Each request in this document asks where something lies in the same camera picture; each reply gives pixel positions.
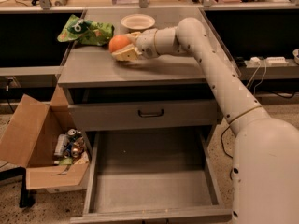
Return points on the black chair leg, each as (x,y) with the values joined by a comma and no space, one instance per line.
(26,198)

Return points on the green chip bag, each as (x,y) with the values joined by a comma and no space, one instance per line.
(86,32)

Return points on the orange fruit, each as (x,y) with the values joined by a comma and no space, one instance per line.
(118,42)

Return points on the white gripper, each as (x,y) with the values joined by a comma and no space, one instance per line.
(146,42)

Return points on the grey drawer cabinet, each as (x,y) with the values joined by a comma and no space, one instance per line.
(92,76)

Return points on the white paper bowl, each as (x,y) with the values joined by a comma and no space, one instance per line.
(137,22)

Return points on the open grey lower drawer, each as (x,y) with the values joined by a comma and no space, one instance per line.
(152,176)

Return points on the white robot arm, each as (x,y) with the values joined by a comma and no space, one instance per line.
(266,156)

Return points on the cardboard box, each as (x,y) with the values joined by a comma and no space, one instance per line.
(30,139)

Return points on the cans in cardboard box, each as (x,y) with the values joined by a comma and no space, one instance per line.
(70,149)

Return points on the white power strip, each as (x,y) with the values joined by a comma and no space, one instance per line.
(266,62)

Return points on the grey drawer with black handle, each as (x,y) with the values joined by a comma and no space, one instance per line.
(138,115)

